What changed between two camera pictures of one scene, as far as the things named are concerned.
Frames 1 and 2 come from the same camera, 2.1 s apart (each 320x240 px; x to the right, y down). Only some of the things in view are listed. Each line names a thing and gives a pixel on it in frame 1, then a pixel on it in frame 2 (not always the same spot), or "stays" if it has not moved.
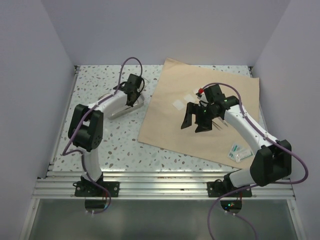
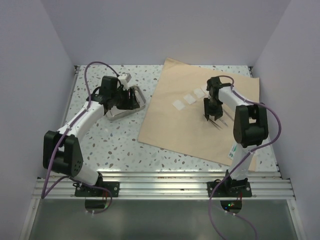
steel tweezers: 214,123 stays
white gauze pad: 189,97 stays
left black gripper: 138,92 → 131,102
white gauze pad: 178,105 stays
